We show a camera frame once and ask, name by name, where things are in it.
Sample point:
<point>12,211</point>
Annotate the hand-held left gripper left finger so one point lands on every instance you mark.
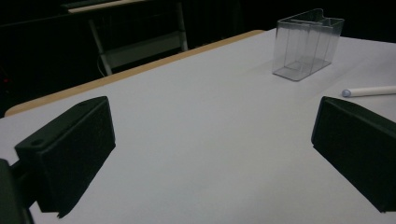
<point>68,155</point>

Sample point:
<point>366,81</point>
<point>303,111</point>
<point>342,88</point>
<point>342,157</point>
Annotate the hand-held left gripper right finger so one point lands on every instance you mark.
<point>358,149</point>

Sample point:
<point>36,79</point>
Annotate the white pen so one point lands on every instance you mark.
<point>370,91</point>

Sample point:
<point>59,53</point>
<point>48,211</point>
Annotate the clear plastic container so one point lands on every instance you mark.
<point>303,46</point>

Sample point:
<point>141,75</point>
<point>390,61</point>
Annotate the white metal shelf stand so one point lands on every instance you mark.
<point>137,40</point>

